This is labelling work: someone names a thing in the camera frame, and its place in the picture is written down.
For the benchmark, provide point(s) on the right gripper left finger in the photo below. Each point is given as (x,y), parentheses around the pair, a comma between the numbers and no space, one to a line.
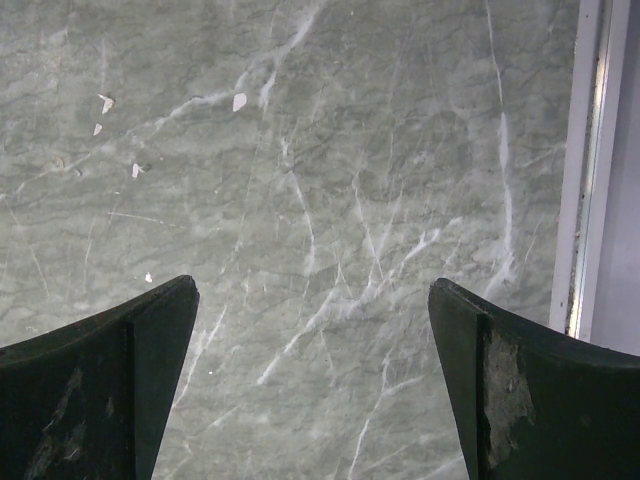
(91,400)

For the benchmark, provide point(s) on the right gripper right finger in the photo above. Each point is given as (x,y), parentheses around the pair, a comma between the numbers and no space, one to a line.
(530,402)

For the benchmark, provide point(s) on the aluminium frame rail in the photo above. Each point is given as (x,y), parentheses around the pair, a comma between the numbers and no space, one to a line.
(599,52)

